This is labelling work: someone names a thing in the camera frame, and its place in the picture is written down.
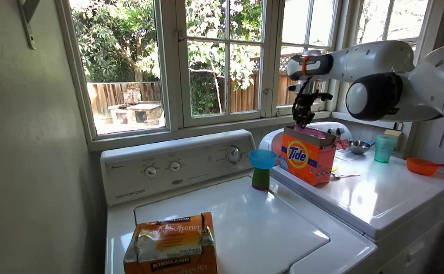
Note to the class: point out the orange Kirkland dryer sheet box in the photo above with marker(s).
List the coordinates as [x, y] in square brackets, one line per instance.
[178, 245]

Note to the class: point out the orange Tide detergent box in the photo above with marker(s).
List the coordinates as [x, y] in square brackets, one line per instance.
[306, 156]

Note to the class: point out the green translucent plastic cup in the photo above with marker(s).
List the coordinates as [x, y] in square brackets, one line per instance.
[385, 146]

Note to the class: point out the metal wall bracket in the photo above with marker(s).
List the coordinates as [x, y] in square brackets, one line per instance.
[28, 9]

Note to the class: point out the small metal bowl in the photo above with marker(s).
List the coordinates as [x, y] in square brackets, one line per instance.
[358, 146]

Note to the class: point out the white washing machine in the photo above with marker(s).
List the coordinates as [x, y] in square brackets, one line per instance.
[187, 205]

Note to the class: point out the white framed window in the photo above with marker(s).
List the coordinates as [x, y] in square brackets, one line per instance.
[166, 65]

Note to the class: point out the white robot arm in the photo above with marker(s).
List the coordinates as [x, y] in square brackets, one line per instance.
[383, 82]

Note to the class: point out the white clothes dryer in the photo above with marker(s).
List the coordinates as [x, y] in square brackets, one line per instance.
[399, 210]

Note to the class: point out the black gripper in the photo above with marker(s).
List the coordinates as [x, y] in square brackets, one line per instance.
[301, 108]

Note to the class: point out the orange measuring scoop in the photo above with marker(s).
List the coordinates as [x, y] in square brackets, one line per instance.
[423, 166]

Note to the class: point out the clear plastic zip bag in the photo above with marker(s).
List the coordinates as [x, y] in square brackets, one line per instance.
[314, 132]

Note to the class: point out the metal spoon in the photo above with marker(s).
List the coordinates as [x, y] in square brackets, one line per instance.
[341, 176]

